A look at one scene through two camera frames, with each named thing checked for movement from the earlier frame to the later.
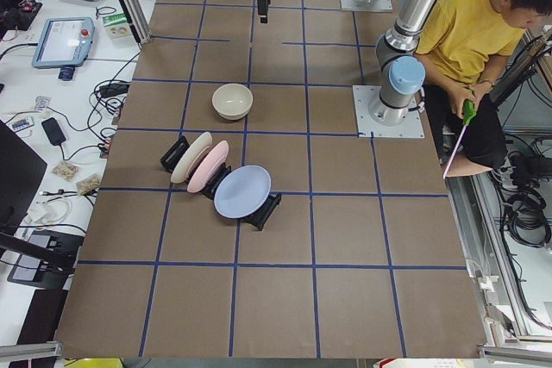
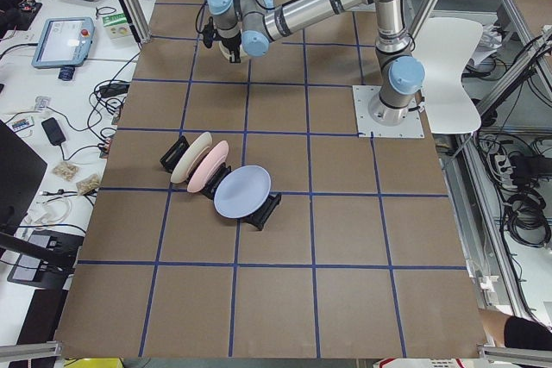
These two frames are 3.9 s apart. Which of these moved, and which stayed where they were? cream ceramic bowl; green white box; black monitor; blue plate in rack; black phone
Moved: cream ceramic bowl
Stayed: black monitor; blue plate in rack; black phone; green white box
